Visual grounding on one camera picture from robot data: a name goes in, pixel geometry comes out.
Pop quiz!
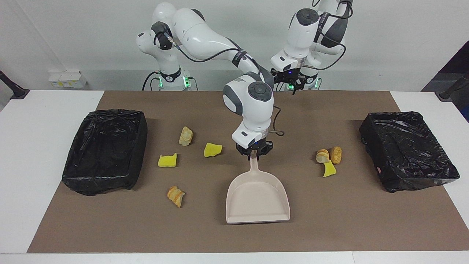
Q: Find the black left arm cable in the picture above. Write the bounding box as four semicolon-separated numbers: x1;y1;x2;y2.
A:
311;0;347;70

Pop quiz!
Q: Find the pale beige rock-like chunk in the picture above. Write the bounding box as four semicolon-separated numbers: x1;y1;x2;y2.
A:
179;126;194;146

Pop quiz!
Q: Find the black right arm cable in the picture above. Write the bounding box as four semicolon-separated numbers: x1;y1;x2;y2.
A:
163;31;285;136

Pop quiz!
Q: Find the black-lined trash bin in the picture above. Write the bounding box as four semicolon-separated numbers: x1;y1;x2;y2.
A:
62;109;148;196

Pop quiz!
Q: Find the black stand leg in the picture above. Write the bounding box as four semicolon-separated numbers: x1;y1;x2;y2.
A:
0;70;30;99
435;71;469;101

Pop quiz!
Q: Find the black-lined bin with pink mark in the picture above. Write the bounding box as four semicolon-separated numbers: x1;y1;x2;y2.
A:
359;111;460;193

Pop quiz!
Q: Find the beige plastic dustpan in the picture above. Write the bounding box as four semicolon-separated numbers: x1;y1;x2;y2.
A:
225;150;291;224

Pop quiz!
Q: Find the black right base cable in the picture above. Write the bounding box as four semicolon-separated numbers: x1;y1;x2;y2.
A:
142;71;162;91

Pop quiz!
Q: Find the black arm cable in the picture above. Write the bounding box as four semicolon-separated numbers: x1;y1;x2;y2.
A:
163;31;285;136
311;0;347;70

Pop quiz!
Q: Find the brown table mat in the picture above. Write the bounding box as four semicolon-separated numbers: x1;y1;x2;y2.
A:
27;91;469;253

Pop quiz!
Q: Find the white wall socket box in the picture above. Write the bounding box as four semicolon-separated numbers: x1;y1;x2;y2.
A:
48;71;88;88

